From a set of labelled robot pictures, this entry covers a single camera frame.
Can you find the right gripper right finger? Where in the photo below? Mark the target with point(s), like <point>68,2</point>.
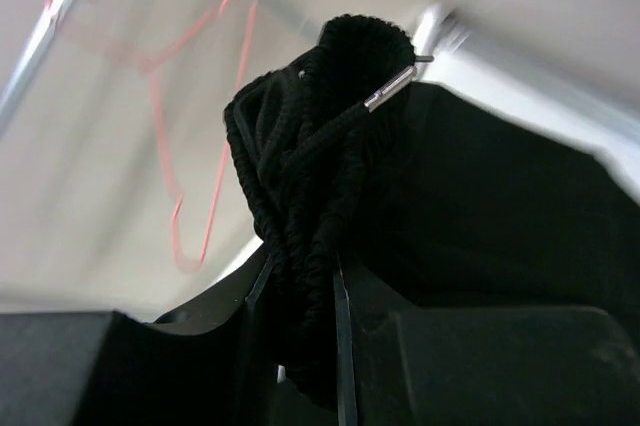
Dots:
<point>402,364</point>

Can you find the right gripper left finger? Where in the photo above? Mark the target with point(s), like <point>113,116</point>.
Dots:
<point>203,363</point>

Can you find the black trousers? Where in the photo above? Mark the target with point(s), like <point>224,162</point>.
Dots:
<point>343,151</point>

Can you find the pink wire hanger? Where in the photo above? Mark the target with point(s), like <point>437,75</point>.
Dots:
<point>159,73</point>

